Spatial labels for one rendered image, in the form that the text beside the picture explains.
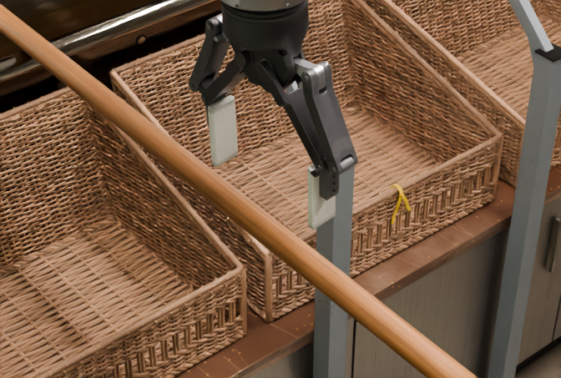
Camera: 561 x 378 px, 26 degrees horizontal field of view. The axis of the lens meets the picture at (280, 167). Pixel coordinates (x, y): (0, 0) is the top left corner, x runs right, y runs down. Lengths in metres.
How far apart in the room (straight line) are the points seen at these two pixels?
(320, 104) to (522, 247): 1.32
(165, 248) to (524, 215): 0.66
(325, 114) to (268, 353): 1.03
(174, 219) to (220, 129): 0.91
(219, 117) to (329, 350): 0.93
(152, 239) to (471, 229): 0.59
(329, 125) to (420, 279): 1.20
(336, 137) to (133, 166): 1.11
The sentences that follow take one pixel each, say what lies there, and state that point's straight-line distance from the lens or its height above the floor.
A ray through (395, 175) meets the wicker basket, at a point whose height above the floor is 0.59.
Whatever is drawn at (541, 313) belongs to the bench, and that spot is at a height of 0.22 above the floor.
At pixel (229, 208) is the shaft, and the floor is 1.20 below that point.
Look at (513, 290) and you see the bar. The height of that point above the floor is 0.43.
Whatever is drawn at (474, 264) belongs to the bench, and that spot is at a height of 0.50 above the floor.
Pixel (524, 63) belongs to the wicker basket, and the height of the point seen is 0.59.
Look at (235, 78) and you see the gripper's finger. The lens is 1.11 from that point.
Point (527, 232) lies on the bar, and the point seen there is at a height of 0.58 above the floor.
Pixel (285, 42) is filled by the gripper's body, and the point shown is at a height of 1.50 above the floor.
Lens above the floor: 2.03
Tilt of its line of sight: 37 degrees down
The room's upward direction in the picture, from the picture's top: straight up
